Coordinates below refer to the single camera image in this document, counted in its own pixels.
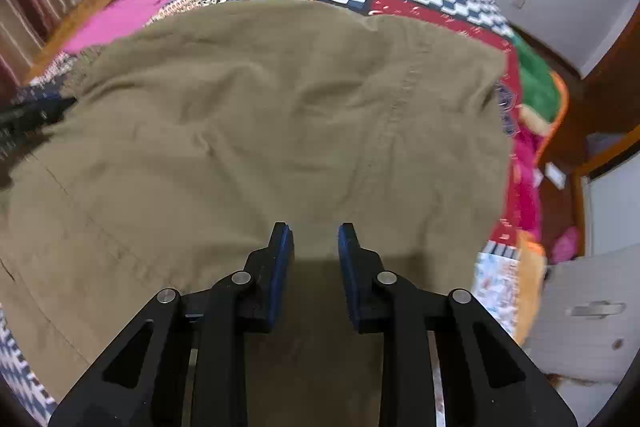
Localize white door with handle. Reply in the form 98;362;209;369
520;167;640;388

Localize pink cloth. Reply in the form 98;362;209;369
60;0;188;58

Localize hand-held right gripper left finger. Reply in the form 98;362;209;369
48;222;294;427

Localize wooden bed frame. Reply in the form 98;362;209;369
22;0;141;85

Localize olive khaki pants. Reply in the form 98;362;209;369
0;0;512;427

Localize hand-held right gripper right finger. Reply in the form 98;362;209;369
338;222;579;427

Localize green orange blanket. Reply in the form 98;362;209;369
510;34;571;158

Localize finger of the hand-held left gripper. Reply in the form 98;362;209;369
0;96;77;142

